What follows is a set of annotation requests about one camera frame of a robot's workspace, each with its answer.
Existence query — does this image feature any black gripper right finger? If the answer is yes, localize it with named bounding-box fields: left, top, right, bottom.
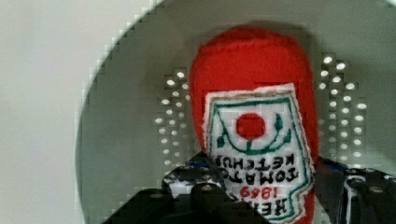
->
left=315, top=158, right=396, bottom=224

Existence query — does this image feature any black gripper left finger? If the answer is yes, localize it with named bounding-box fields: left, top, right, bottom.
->
left=106, top=152, right=268, bottom=224

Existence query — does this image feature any red plush ketchup bottle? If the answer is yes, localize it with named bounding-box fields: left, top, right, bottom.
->
left=190, top=27, right=318, bottom=224

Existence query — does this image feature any green oval strainer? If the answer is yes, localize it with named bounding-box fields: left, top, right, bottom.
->
left=76, top=0, right=396, bottom=224

